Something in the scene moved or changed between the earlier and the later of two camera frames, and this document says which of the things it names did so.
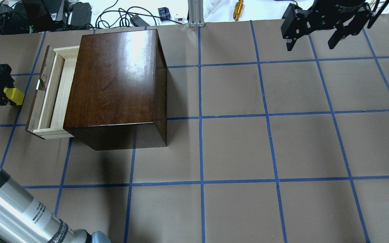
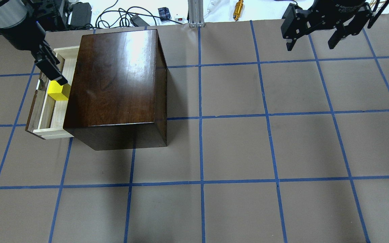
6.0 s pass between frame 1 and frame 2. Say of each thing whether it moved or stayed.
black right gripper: stayed
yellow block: moved
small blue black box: stayed
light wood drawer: stayed
